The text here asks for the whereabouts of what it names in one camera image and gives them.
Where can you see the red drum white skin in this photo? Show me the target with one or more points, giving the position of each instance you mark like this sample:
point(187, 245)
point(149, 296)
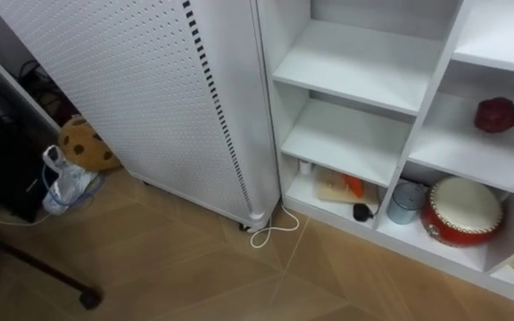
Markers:
point(462, 211)

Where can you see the black cabinet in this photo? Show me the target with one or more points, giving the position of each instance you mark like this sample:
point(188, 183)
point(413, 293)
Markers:
point(2, 156)

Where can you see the cookie shaped cushion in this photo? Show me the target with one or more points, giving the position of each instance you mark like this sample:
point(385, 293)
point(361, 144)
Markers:
point(83, 145)

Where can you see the small white bottle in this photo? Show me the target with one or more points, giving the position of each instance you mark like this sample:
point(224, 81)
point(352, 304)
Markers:
point(305, 167)

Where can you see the small black round object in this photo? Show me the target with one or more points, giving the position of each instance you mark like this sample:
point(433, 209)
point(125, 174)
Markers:
point(361, 212)

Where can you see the orange carrot toy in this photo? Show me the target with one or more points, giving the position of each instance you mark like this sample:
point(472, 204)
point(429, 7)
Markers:
point(354, 185)

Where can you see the clear plastic bag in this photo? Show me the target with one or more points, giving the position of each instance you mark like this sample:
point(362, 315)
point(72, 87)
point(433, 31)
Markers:
point(67, 185)

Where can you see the white pegboard panel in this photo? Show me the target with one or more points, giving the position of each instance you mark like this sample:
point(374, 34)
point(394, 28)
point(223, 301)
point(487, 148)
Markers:
point(150, 89)

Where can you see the wooden cutting board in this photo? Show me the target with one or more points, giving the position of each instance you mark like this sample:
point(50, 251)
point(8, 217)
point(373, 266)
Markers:
point(330, 189)

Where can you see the black stand leg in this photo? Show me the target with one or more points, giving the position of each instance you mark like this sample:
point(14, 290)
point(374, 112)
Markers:
point(38, 267)

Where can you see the dark red fruit soft toy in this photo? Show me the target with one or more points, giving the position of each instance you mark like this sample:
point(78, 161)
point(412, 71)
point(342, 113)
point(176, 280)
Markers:
point(497, 115)

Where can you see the white shelf unit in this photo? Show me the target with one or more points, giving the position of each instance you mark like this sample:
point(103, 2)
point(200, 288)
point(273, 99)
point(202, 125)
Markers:
point(346, 138)

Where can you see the grey blue cup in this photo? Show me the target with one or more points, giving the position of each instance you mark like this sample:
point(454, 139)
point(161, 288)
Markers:
point(404, 203)

